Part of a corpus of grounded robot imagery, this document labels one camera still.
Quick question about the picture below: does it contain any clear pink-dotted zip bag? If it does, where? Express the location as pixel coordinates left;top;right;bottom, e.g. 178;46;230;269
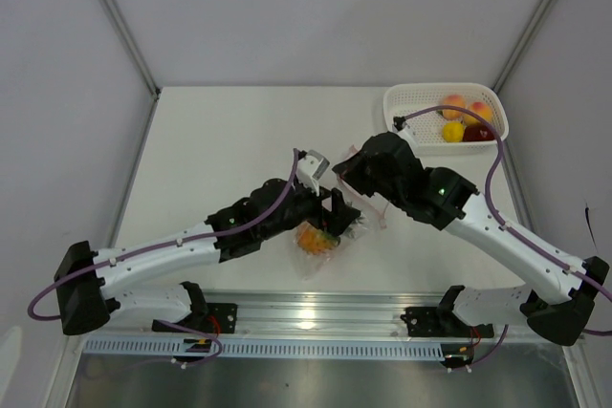
293;173;389;280

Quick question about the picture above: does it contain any orange toy pineapple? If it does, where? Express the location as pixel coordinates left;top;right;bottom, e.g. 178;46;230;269
295;217;368;256

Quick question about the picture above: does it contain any pink toy peach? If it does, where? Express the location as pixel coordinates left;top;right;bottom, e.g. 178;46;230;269
440;94;466;120
463;101;493;126

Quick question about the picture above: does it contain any yellow toy lemon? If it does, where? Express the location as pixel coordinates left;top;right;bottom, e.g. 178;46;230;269
442;121;465;143

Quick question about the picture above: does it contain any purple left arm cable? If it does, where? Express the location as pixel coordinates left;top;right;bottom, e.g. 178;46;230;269
27;147;302;321

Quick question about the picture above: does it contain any grey aluminium corner post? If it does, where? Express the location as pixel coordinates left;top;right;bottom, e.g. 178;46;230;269
492;0;558;94

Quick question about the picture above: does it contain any white perforated plastic basket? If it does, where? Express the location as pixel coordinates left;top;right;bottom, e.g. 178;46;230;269
382;82;510;157

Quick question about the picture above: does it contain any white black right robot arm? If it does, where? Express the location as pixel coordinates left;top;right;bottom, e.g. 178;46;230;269
333;132;609;347

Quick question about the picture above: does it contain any aluminium mounting rail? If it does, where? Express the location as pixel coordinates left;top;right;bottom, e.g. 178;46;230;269
64;287;587;345

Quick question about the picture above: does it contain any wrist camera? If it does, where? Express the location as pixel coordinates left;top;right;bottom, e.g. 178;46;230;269
295;150;330;196
392;117;421;153

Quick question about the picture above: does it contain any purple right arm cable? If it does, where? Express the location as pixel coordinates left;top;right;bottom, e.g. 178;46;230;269
394;106;612;336

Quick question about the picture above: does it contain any white slotted cable duct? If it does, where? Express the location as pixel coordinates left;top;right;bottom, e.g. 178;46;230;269
83;336;445;362

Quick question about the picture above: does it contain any left grey corner post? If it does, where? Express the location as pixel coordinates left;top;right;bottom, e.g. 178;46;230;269
71;0;161;98

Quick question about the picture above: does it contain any dark red toy apple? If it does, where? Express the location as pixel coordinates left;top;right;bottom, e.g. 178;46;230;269
463;123;495;142

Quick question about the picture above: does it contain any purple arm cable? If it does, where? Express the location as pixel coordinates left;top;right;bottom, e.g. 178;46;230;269
394;106;612;336
27;147;302;321

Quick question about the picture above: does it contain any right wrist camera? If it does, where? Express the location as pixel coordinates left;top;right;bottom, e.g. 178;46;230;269
392;117;421;153

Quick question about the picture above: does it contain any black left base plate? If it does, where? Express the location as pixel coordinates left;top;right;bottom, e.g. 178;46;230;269
151;303;238;334

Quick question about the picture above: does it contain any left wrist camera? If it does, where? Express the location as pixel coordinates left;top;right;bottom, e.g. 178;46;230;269
295;150;330;196

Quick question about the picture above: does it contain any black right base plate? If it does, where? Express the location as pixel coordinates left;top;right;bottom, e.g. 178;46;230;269
400;307;494;338

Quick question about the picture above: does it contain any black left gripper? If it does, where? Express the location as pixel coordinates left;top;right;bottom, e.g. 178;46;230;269
259;177;360;241

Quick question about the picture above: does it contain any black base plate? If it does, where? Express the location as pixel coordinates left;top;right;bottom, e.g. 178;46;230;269
400;307;494;338
151;303;238;334

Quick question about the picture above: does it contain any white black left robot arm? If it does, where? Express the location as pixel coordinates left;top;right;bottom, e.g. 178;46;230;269
54;179;361;336

